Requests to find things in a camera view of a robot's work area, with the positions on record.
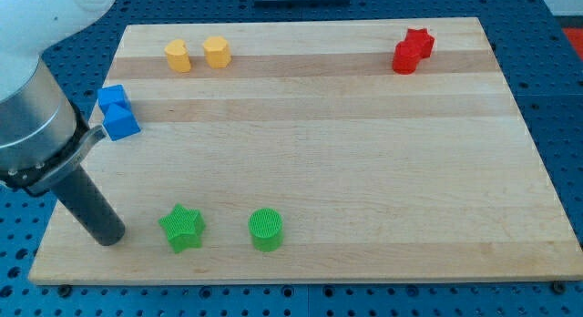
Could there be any blue cube block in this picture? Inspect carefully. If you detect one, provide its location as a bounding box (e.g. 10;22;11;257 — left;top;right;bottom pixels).
97;85;131;114

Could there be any red cylinder block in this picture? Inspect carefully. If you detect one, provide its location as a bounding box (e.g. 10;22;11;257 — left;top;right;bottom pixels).
392;41;421;75

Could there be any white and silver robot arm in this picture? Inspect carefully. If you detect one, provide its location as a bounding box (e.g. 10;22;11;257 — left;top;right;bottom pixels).
1;0;116;189

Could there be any yellow heart block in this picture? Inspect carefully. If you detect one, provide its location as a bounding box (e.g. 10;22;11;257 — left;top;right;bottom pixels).
164;39;191;73

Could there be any wooden board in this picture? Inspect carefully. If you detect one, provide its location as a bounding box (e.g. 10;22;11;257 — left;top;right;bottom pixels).
29;17;582;285

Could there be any green cylinder block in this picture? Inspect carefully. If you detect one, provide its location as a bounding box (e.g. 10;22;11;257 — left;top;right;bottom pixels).
248;208;284;252

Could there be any blue triangle block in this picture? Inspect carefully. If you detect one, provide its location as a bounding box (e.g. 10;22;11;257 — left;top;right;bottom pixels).
103;104;141;141

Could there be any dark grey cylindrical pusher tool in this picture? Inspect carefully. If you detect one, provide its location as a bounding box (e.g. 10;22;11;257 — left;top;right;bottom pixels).
51;167;126;246

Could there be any green star block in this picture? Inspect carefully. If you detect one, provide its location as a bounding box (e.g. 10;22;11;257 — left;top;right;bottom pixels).
158;203;206;254

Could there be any yellow hexagon block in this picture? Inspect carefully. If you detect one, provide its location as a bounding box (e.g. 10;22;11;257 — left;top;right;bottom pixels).
202;36;231;68

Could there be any red star block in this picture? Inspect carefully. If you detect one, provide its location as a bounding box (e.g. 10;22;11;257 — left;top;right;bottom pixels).
404;28;435;59

